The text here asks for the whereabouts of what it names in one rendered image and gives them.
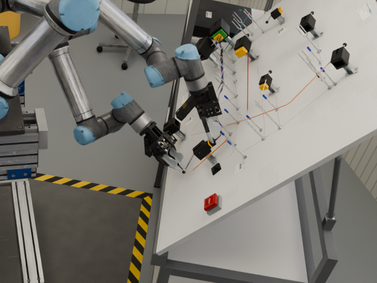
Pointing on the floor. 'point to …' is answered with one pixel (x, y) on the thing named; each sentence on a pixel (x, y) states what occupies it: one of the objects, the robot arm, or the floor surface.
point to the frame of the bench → (190, 272)
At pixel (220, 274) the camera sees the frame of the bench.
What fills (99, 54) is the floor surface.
